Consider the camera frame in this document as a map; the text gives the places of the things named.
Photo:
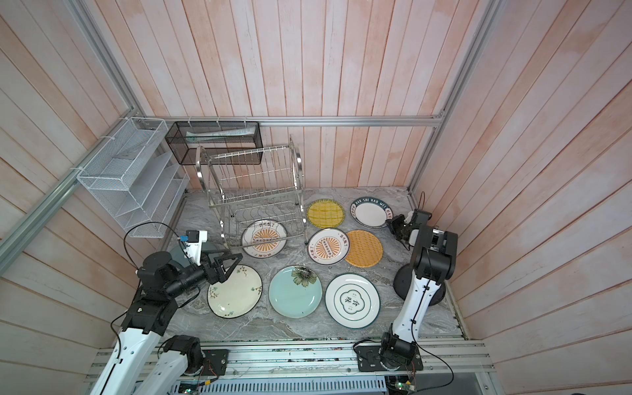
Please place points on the orange sunburst plate under rack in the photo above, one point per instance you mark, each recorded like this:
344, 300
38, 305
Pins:
264, 238

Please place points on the light green flower plate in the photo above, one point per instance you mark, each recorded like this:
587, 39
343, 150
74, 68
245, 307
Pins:
295, 292

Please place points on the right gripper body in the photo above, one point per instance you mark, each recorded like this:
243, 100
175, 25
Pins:
406, 225

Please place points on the black mesh wall basket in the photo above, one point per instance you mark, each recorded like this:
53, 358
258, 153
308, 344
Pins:
223, 138

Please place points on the orange woven bamboo plate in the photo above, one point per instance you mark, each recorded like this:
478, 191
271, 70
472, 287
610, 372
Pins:
365, 249

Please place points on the orange sunburst plate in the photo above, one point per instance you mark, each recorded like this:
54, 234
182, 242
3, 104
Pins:
328, 246
264, 238

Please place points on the dark teal ceramic plate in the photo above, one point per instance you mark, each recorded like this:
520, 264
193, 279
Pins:
178, 254

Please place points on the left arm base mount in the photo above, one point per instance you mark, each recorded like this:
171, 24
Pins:
214, 362

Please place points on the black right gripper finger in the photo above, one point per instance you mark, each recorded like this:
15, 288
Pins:
397, 231
396, 221

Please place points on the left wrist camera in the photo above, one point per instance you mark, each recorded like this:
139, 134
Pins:
191, 244

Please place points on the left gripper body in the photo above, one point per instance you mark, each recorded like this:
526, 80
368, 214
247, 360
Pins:
212, 276

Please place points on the yellow green woven plate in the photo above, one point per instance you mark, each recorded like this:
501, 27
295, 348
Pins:
326, 213

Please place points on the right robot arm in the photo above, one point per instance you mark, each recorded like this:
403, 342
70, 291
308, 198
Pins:
432, 263

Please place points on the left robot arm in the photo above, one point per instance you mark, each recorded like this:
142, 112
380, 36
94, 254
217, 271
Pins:
162, 281

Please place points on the white wire mesh shelf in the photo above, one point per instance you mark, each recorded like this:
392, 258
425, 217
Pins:
139, 187

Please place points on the black round plate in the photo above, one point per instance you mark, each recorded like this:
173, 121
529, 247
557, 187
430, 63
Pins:
402, 284

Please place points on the white plate with text rim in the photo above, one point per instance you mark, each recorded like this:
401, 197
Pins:
371, 212

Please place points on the white plate green clover motif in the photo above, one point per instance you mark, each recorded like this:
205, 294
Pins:
352, 301

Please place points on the cream floral plate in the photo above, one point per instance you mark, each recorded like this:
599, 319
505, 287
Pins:
238, 295

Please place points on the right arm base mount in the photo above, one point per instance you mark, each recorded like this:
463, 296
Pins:
372, 357

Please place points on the stainless steel dish rack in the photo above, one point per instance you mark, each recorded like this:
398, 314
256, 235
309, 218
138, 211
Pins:
240, 195

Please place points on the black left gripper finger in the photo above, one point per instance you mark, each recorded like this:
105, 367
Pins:
223, 273
225, 255

